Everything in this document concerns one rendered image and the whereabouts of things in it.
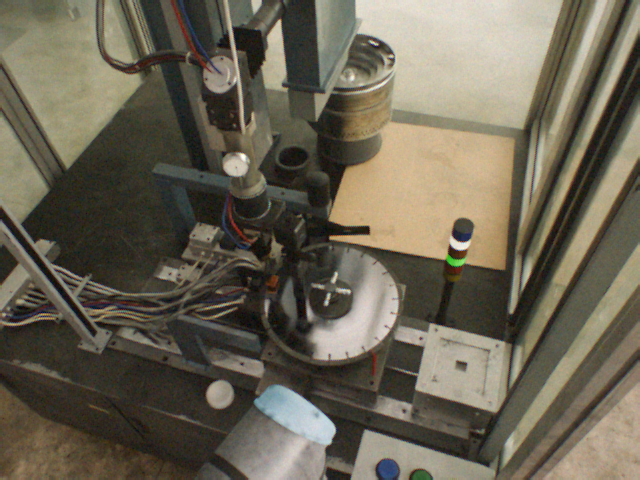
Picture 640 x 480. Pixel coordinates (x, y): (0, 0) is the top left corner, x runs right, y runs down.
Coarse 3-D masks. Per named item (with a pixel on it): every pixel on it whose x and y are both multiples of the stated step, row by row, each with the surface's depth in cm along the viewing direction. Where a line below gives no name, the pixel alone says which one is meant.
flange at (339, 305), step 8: (328, 280) 135; (336, 280) 135; (312, 288) 134; (344, 288) 134; (312, 296) 133; (320, 296) 132; (336, 296) 131; (344, 296) 132; (352, 296) 132; (312, 304) 131; (320, 304) 131; (328, 304) 131; (336, 304) 131; (344, 304) 131; (352, 304) 131; (320, 312) 130; (328, 312) 130; (336, 312) 130; (344, 312) 130
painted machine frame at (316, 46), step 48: (144, 0) 143; (192, 0) 138; (240, 0) 154; (336, 0) 125; (288, 48) 118; (336, 48) 131; (192, 96) 159; (288, 96) 129; (192, 144) 182; (288, 192) 143
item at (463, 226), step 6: (456, 222) 119; (462, 222) 119; (468, 222) 119; (456, 228) 118; (462, 228) 118; (468, 228) 118; (456, 234) 119; (462, 234) 118; (468, 234) 118; (456, 240) 120; (462, 240) 119; (468, 240) 120
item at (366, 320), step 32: (320, 256) 141; (352, 256) 141; (288, 288) 136; (352, 288) 135; (384, 288) 134; (288, 320) 130; (320, 320) 130; (352, 320) 129; (384, 320) 129; (320, 352) 124; (352, 352) 124
